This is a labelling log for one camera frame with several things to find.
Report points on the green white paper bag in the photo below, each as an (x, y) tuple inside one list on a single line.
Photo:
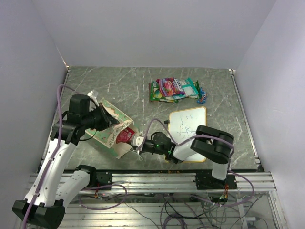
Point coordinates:
[(107, 139)]

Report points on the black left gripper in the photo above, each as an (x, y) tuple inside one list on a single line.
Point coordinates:
[(107, 119)]

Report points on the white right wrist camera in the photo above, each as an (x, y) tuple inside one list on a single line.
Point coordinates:
[(137, 141)]

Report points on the green yellow chips bag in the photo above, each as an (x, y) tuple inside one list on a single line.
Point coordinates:
[(154, 85)]

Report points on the yellow framed whiteboard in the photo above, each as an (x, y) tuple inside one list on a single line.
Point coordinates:
[(183, 125)]

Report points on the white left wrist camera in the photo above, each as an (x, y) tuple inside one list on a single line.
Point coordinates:
[(93, 102)]

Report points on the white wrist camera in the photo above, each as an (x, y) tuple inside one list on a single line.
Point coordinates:
[(137, 141), (93, 102)]

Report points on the pink fruit candy bag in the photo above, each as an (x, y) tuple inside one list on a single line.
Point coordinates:
[(171, 88)]

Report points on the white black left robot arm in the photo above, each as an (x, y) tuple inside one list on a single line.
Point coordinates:
[(45, 203)]

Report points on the small red snack packet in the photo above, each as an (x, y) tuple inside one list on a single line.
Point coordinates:
[(125, 135)]

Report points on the teal snack packet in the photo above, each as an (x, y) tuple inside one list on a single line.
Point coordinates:
[(190, 89)]

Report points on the aluminium mounting rail frame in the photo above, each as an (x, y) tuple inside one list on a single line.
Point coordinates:
[(161, 199)]

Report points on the blue M&M's packet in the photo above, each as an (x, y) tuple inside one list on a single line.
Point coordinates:
[(203, 96)]

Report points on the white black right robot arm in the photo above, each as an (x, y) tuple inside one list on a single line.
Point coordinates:
[(213, 144)]

